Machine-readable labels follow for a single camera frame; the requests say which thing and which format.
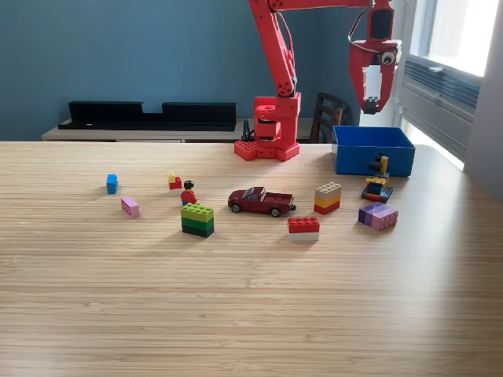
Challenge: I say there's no purple pink brick stack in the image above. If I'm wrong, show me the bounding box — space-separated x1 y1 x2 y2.
357 201 399 232

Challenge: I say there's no green lego brick stack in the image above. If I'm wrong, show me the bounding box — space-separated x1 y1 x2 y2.
180 203 215 239

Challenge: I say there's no pink lego brick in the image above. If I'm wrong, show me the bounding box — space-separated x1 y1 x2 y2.
120 196 141 220

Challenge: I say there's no blue plastic bin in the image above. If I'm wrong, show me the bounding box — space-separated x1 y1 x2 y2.
331 125 417 178

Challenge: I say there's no dark wooden chair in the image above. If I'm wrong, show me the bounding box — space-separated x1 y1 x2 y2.
309 92 351 145

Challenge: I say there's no grey vent unit under window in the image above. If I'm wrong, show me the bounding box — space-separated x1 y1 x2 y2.
397 54 483 160

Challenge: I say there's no bright window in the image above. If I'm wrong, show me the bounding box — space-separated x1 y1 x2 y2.
408 0 503 78

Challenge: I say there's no small yellow toy digger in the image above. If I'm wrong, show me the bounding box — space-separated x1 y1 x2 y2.
361 152 395 204

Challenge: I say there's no tan orange red brick stack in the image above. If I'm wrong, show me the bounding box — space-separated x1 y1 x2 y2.
313 181 343 216

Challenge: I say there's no dark red toy car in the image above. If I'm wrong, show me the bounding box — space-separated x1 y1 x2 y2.
227 186 297 218

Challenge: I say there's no toy figure red shirt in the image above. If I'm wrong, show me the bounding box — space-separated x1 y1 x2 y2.
180 180 201 208

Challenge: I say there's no yellow red white brick stack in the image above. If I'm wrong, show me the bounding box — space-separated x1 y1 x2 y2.
167 170 183 196

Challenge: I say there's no pale wooden sideboard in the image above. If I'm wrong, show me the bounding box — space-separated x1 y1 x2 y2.
41 117 315 143

